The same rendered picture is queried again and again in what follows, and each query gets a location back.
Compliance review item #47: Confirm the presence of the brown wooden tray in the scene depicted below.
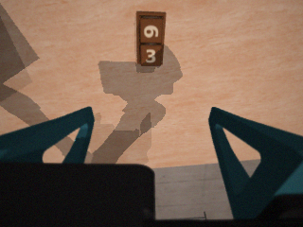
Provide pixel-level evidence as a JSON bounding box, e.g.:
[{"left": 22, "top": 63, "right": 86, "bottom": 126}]
[{"left": 136, "top": 11, "right": 166, "bottom": 65}]

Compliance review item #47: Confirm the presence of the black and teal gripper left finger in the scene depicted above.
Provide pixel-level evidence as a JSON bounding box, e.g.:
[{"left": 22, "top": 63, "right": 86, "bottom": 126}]
[{"left": 0, "top": 107, "right": 95, "bottom": 164}]

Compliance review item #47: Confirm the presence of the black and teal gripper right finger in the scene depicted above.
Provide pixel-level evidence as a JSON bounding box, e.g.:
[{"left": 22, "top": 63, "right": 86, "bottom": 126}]
[{"left": 208, "top": 107, "right": 303, "bottom": 219}]

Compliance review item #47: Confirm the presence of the brown wooden number cube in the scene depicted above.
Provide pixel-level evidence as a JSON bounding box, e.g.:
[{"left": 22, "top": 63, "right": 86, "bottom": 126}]
[
  {"left": 140, "top": 43, "right": 162, "bottom": 66},
  {"left": 140, "top": 16, "right": 163, "bottom": 44}
]

